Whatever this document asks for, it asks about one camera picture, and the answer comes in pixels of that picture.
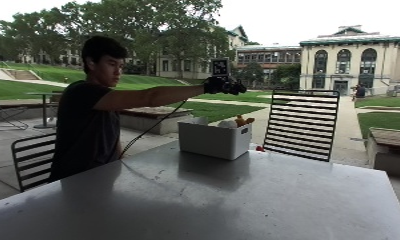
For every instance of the white marker cube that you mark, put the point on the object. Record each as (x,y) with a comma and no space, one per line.
(220,67)

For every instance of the orange soft toy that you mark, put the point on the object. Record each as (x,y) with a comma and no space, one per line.
(243,120)

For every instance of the white round object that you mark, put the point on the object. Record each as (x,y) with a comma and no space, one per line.
(227,124)

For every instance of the brick building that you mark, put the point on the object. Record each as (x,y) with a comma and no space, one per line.
(267,58)

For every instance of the white crumpled item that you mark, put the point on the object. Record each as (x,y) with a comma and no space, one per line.
(199,120)

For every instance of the white storage box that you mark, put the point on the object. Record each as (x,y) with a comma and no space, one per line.
(214,140)

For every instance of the black slatted metal chair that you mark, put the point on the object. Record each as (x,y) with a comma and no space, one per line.
(301,124)
(31,160)

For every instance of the small red object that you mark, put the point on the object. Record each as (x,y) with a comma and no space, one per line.
(260,148)

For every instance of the concrete bench with wood top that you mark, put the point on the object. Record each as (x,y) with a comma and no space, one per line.
(155,118)
(389,150)

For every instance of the cream arched-window building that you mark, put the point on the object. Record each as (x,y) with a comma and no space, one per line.
(351,66)

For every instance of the the person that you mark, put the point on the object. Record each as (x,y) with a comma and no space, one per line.
(87,123)

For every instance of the round outdoor metal table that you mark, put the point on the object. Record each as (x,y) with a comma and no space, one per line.
(45,110)

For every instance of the folding metal lounge chair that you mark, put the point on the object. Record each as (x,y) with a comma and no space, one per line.
(5,115)

